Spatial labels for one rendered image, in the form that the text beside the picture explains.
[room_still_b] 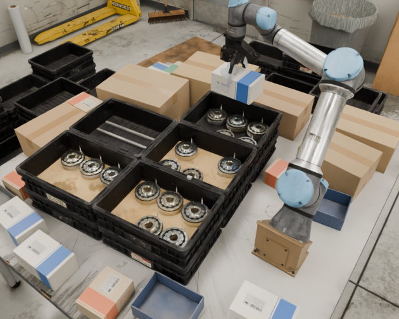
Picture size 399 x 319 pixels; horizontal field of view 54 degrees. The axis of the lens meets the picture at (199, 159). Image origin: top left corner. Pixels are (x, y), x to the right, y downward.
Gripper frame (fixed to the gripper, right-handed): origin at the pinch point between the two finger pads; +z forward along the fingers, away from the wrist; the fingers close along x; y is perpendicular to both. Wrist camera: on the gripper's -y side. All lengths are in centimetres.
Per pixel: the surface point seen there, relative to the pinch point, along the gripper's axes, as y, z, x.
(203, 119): 17.2, 28.6, 1.2
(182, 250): -26, 19, 75
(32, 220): 37, 33, 90
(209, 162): -3.6, 28.6, 25.9
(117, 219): 0, 19, 78
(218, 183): -13.4, 28.7, 34.2
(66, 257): 13, 33, 94
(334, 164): -49, 26, -2
